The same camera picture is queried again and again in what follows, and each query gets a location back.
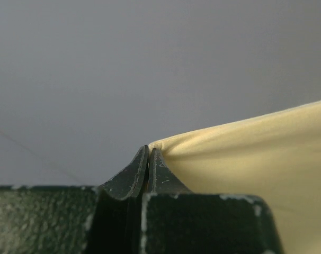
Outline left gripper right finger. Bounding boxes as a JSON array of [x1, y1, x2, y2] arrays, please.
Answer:
[[147, 148, 191, 193]]

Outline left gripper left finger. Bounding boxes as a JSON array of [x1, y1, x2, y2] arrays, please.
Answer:
[[101, 146, 149, 200]]

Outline cream yellow t shirt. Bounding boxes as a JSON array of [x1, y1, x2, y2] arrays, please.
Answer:
[[148, 101, 321, 253]]

